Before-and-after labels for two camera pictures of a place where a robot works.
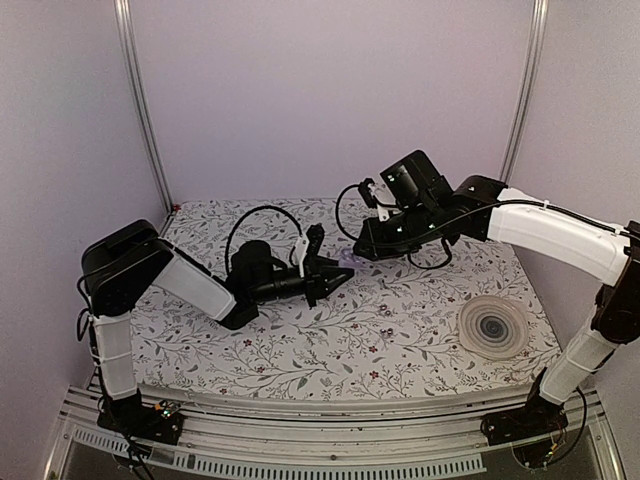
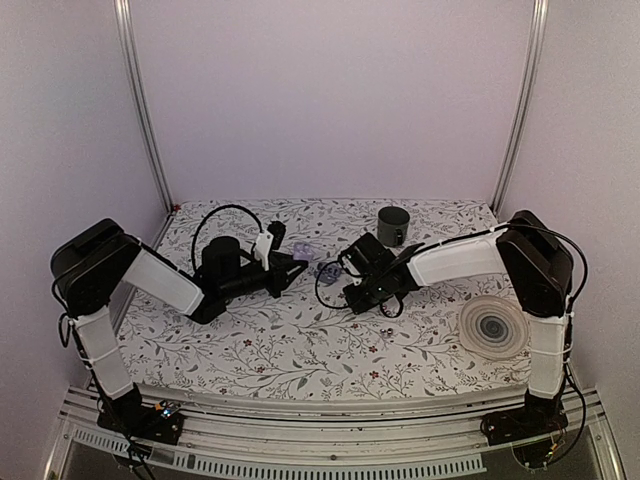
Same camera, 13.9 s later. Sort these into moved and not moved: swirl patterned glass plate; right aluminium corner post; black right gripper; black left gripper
Moved: black right gripper; black left gripper
Not moved: right aluminium corner post; swirl patterned glass plate
